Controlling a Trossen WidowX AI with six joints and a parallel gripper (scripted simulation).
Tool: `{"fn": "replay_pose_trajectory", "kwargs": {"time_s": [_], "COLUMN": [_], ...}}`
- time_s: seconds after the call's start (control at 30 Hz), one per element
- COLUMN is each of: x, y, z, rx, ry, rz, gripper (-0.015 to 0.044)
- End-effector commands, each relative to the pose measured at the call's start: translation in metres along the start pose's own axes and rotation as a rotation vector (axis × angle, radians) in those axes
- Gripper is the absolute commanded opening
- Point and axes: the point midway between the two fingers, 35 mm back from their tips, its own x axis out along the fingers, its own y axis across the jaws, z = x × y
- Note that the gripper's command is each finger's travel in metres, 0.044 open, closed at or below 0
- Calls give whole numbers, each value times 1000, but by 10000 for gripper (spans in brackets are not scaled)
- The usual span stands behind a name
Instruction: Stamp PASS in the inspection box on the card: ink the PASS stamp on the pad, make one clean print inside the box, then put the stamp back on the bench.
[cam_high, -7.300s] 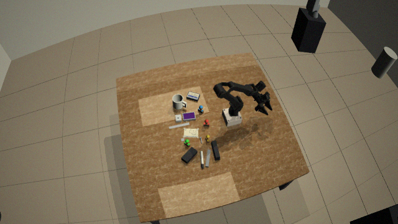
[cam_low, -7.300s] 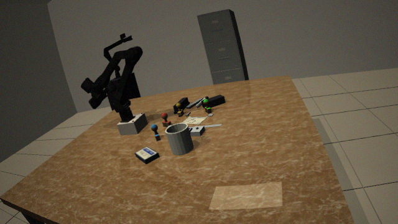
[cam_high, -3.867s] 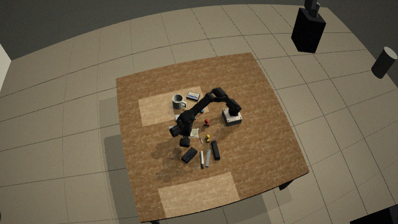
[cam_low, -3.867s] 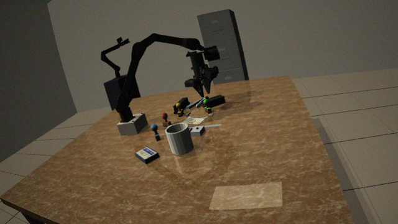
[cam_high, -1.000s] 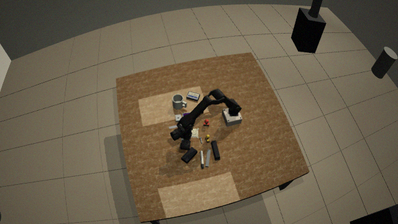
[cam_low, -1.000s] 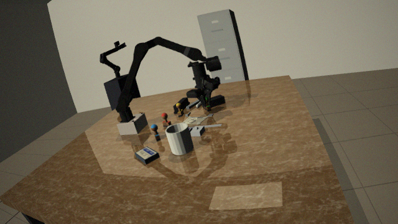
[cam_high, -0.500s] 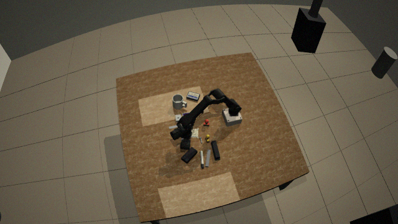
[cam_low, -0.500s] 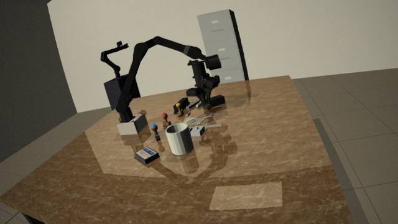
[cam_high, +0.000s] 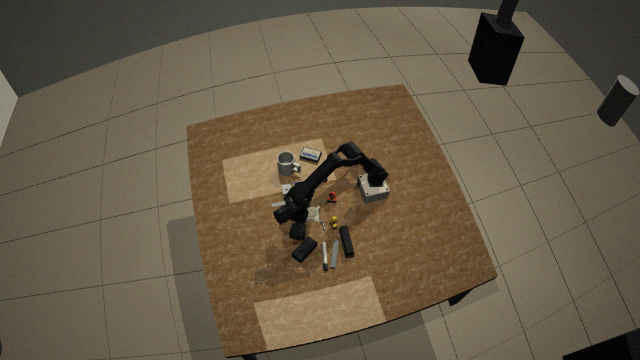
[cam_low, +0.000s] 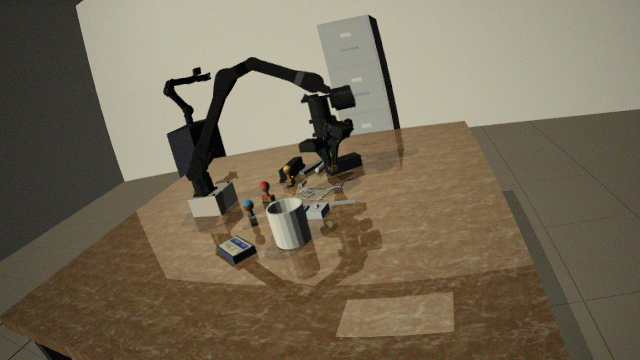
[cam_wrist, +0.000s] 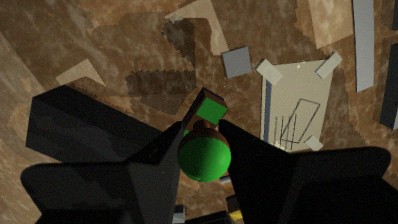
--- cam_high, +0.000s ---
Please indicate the cream paper card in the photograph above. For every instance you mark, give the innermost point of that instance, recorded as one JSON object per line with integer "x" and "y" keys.
{"x": 313, "y": 214}

